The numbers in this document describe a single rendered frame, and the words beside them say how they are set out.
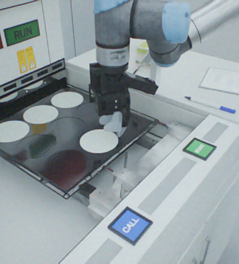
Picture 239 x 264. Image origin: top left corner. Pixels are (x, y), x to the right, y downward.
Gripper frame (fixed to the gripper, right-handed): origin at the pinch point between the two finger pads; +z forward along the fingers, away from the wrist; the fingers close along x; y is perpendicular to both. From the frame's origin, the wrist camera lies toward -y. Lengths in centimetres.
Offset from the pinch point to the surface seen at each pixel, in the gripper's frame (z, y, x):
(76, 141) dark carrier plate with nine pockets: 1.3, 11.9, -1.8
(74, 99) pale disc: 1.3, 6.5, -23.4
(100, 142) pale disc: 1.2, 6.3, 1.1
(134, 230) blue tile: -5.2, 10.9, 33.4
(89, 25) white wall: 54, -67, -254
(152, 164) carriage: 3.3, -3.7, 11.7
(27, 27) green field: -19.8, 16.3, -31.7
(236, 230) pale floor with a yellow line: 91, -71, -12
